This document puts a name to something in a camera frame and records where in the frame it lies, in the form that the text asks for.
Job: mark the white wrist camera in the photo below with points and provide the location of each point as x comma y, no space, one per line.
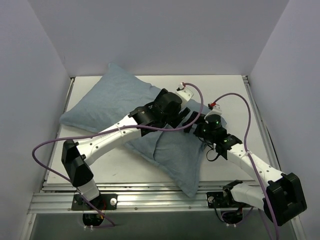
184,93
214,109

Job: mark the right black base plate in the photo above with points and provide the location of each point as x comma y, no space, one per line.
216,199

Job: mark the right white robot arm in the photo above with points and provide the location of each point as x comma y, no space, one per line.
280,196

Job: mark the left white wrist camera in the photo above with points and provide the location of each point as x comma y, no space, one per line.
184,93

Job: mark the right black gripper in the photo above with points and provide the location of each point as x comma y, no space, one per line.
198,125

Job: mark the right aluminium side rail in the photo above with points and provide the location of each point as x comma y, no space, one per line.
264,133

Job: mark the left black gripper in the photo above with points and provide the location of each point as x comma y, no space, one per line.
180,114

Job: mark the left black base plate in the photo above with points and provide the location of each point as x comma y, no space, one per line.
105,201

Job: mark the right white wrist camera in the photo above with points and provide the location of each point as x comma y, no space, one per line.
214,109

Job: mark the aluminium front rail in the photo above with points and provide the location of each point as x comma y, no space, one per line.
134,197

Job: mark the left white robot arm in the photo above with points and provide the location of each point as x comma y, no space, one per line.
167,109

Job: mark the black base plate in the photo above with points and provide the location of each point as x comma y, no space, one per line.
216,199
105,201

